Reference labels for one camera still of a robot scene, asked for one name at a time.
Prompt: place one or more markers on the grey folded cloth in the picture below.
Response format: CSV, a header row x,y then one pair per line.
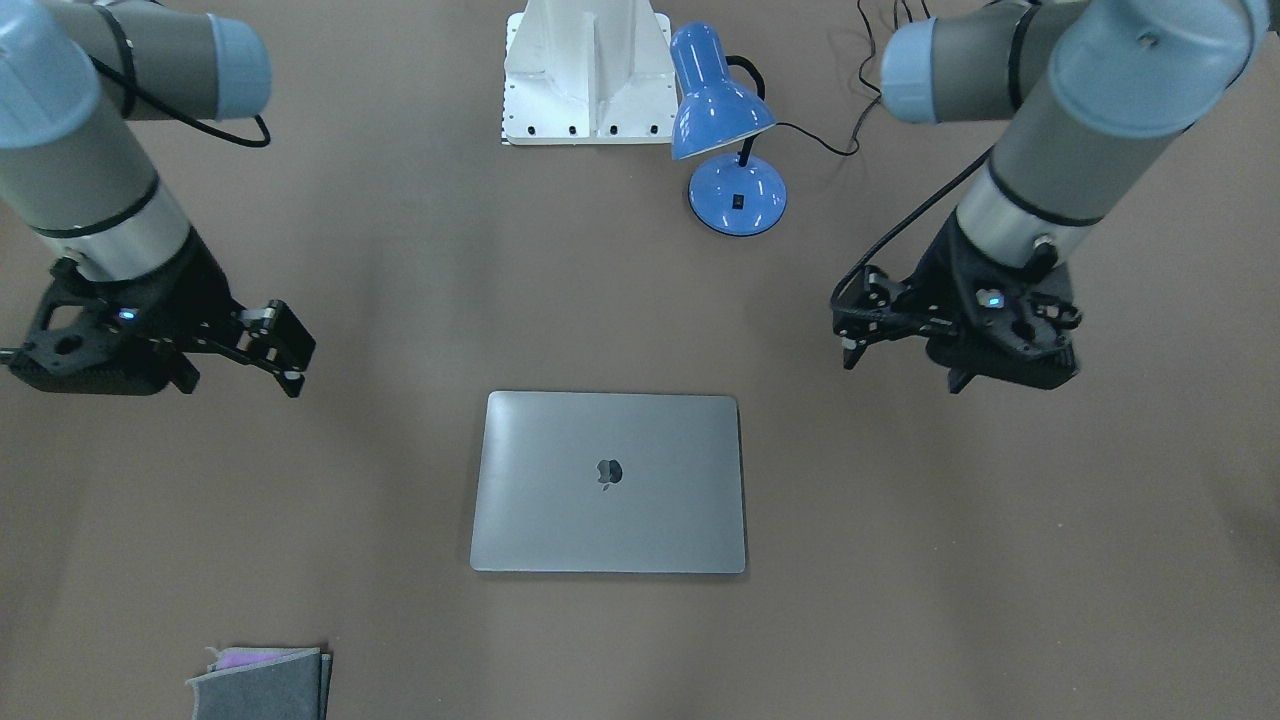
x,y
263,683

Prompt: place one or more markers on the grey laptop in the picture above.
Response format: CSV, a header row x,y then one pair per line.
x,y
583,482

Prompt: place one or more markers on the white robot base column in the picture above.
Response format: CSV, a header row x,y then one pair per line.
x,y
588,73

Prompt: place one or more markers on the blue desk lamp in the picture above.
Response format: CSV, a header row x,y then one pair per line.
x,y
722,109

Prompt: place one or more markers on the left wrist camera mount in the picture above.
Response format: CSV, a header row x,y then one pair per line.
x,y
1037,321

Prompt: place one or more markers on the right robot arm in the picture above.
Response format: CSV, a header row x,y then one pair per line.
x,y
75,75

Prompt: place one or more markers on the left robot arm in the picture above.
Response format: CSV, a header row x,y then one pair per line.
x,y
1092,93

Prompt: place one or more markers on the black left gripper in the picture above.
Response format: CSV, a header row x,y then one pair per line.
x,y
942,268

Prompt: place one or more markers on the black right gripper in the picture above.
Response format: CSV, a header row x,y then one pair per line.
x,y
192,290

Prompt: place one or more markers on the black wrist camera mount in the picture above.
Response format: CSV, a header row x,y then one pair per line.
x,y
69,324

